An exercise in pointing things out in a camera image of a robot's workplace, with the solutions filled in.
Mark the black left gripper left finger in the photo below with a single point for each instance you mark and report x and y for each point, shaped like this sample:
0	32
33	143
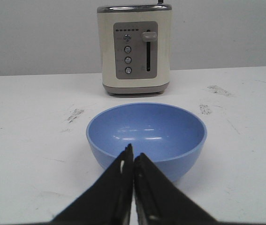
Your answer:
109	199

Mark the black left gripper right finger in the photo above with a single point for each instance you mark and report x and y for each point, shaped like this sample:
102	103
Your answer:
159	201

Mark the blue plastic bowl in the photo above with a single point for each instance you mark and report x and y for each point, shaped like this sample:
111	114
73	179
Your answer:
171	137

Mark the cream two-slot toaster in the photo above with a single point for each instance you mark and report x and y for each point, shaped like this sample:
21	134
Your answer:
135	47

